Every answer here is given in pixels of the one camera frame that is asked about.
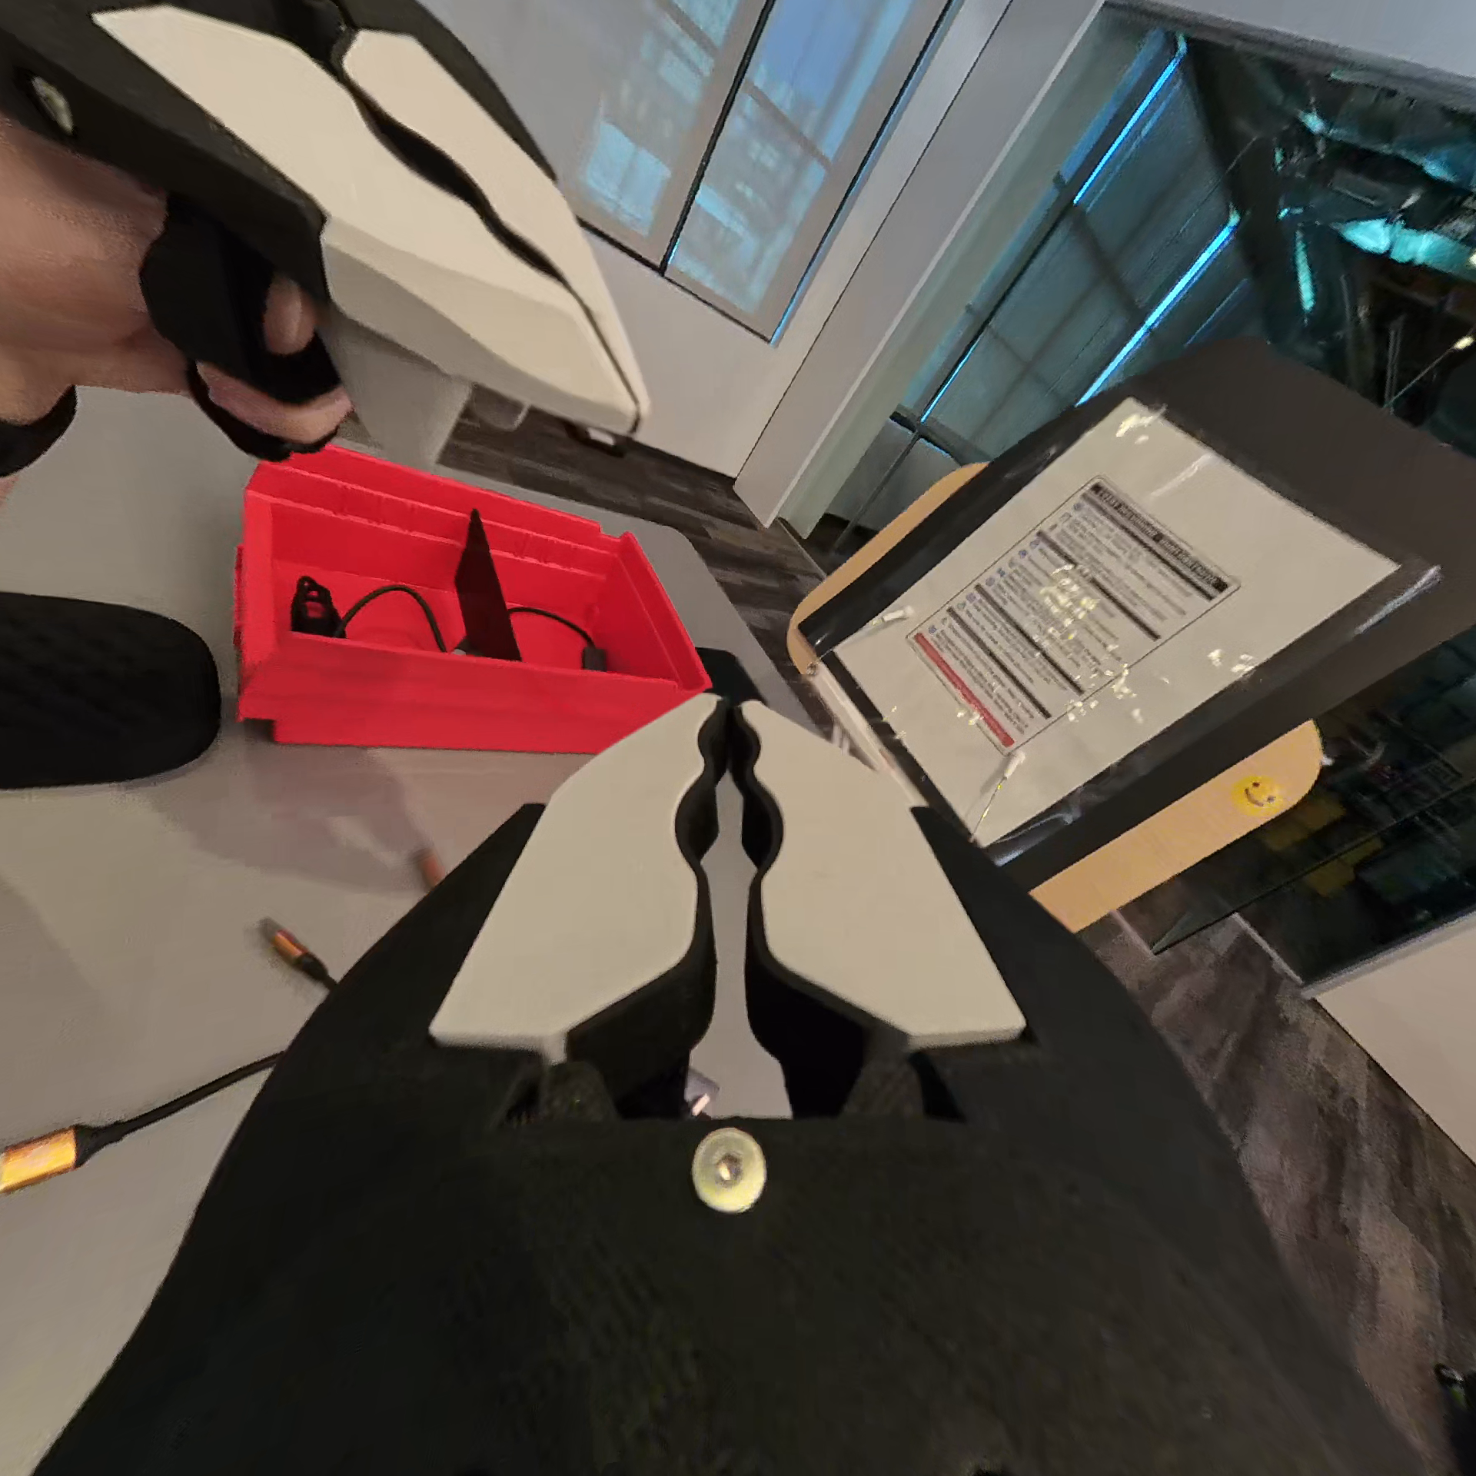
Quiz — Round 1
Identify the person's left hand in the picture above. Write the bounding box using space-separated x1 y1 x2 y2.
0 117 353 452

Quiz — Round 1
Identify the white thin cable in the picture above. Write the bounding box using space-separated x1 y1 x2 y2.
966 747 1029 849

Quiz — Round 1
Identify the black textured rounded pad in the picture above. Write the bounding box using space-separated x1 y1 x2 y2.
0 591 223 791

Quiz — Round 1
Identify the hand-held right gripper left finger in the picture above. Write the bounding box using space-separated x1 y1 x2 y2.
427 693 727 1065

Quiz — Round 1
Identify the wooden board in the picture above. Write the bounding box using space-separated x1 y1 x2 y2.
787 461 1325 935

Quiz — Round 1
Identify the black framed instruction sign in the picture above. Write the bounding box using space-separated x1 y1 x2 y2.
792 334 1476 893

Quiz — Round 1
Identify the black hub cable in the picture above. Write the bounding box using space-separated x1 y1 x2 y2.
334 582 609 674

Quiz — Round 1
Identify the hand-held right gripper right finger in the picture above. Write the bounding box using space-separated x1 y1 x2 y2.
729 698 1029 1053

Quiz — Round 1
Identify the dark grey usb hub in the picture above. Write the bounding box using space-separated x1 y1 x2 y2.
453 508 523 665

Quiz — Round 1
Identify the red plastic bin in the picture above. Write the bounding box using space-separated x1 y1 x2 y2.
233 443 713 749

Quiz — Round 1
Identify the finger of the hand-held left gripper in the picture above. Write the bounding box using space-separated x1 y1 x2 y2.
334 29 646 403
89 6 645 468

